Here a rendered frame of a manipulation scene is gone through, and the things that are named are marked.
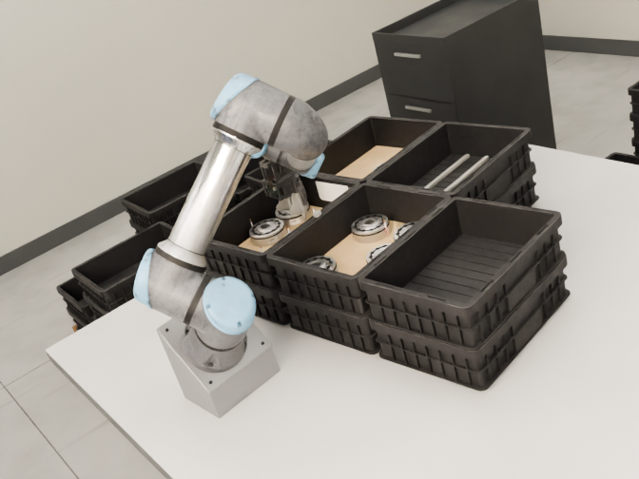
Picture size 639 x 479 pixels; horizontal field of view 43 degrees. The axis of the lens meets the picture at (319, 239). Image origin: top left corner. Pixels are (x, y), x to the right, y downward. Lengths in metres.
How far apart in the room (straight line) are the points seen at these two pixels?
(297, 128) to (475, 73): 1.99
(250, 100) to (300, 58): 3.92
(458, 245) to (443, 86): 1.58
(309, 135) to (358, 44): 4.22
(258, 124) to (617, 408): 0.91
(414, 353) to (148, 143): 3.49
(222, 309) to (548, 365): 0.71
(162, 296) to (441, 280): 0.65
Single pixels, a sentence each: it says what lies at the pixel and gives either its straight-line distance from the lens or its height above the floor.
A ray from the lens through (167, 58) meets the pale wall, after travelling 5.09.
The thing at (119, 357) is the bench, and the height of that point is 0.70.
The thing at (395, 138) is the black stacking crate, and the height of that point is 0.86.
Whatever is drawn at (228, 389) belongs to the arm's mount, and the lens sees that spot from 1.91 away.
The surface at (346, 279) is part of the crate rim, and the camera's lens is 1.82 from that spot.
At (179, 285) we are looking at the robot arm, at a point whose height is 1.06.
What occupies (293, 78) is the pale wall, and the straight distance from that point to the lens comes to 5.58.
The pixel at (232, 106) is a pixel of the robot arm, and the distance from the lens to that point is 1.70.
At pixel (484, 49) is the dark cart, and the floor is 0.77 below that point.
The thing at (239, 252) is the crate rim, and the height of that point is 0.92.
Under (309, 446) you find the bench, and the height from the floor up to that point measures 0.70.
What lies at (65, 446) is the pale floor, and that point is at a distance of 3.32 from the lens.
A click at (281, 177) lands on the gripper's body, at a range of 2.26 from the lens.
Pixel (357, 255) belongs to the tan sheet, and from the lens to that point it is 2.10.
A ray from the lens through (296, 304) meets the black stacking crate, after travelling 2.03.
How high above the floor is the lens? 1.87
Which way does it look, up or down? 28 degrees down
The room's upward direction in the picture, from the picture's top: 16 degrees counter-clockwise
